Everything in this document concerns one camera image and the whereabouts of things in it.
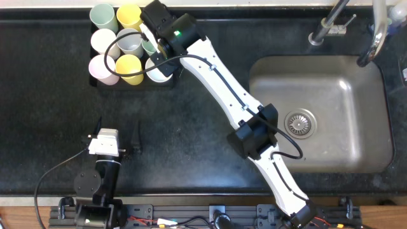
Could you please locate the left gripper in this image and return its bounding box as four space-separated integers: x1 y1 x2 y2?
81 116 143 161

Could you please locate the pink cup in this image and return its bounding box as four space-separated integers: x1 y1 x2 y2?
88 54 120 86

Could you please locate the yellow cup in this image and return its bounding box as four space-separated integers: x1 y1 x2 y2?
114 54 144 86
116 4 144 32

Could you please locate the white cup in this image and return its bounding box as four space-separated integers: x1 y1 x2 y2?
90 28 121 60
144 57 174 83

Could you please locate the black tray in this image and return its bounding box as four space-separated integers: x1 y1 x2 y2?
88 6 175 92

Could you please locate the grey cup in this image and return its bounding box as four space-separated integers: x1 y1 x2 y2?
116 27 144 59

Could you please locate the green cup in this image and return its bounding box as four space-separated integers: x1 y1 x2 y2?
141 39 158 57
89 3 119 34

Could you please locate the steel sink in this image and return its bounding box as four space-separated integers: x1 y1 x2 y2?
249 55 395 174

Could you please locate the steel tap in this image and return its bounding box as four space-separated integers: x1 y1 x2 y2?
307 0 389 68

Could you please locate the blue soap bottle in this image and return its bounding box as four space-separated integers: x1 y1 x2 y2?
369 2 407 36

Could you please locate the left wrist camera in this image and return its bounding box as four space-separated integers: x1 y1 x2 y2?
88 128 120 157

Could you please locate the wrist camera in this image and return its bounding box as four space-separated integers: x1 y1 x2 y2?
139 22 161 54
88 128 120 157

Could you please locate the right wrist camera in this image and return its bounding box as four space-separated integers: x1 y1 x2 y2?
139 22 161 54

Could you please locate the mounting rail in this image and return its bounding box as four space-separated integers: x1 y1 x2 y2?
48 196 363 229

